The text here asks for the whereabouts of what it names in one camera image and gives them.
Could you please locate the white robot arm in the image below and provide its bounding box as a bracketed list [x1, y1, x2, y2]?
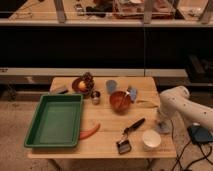
[158, 86, 213, 131]

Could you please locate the blue plastic cup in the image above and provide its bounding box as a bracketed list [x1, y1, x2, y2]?
[106, 80, 117, 94]

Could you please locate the black cable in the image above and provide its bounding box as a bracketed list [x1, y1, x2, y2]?
[168, 119, 213, 171]

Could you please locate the grey sponge block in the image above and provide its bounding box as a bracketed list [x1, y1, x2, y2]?
[50, 85, 68, 94]

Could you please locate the blue cloth toy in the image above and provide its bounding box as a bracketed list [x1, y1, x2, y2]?
[127, 86, 137, 103]

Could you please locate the green plastic tray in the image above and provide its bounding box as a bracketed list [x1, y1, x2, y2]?
[24, 94, 83, 148]

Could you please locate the orange carrot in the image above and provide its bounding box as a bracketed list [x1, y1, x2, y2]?
[79, 123, 100, 140]

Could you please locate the small metal cup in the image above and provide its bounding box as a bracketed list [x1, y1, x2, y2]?
[91, 91, 100, 105]

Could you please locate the pine cone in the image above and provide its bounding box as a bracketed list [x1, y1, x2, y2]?
[83, 72, 94, 90]

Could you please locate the black power box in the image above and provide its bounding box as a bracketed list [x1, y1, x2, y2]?
[187, 125, 213, 144]

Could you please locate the black handled brush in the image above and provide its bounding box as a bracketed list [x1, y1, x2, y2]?
[116, 118, 145, 155]

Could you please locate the wooden table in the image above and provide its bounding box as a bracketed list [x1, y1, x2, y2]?
[28, 77, 176, 160]

